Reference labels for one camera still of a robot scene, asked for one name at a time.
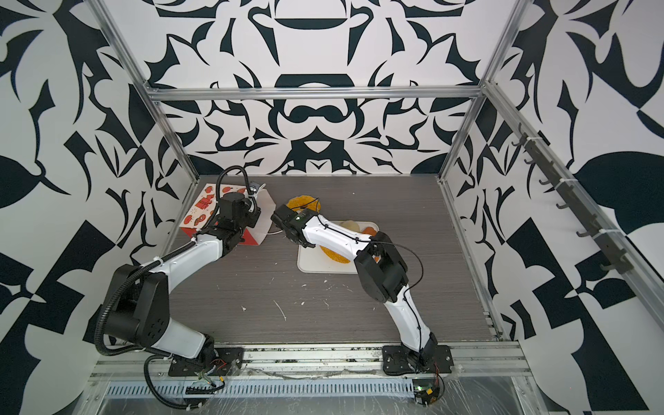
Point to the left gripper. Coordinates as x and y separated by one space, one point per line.
254 216

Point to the yellow twisted ring bread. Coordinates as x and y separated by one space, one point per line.
302 202

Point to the red white paper bag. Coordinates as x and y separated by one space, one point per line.
203 207

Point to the yellow oval fake bread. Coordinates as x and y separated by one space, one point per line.
335 256

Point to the white steamed bun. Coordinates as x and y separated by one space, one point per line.
351 226

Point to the orange croissant fake bread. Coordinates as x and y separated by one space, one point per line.
369 231

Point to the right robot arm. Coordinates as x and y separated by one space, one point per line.
380 267

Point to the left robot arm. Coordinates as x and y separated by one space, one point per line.
136 312

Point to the white plastic tray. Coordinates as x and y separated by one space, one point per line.
313 260

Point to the small green circuit board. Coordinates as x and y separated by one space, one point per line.
426 393

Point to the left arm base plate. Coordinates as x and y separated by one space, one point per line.
218 362

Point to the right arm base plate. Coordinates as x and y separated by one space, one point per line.
399 360

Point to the white slotted cable duct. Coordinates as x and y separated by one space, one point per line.
393 388

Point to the grey wall hook rail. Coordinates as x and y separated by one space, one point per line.
575 198

